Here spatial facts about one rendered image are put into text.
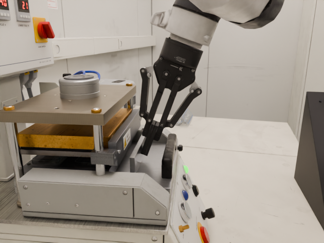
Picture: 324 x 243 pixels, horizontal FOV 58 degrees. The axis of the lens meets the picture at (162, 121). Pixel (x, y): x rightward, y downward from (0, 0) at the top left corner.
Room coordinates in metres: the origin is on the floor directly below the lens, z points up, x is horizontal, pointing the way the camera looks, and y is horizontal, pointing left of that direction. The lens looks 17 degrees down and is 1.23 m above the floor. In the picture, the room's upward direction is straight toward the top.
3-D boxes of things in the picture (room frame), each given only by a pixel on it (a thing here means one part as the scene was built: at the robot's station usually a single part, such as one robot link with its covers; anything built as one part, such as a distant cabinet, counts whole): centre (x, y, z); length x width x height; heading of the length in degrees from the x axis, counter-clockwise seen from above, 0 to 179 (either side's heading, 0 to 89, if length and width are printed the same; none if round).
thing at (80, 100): (0.61, 0.20, 1.08); 0.31 x 0.24 x 0.13; 174
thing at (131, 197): (0.44, 0.11, 0.97); 0.25 x 0.05 x 0.07; 84
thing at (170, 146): (0.57, -0.02, 0.99); 0.15 x 0.02 x 0.04; 174
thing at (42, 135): (0.60, 0.17, 1.07); 0.22 x 0.17 x 0.10; 174
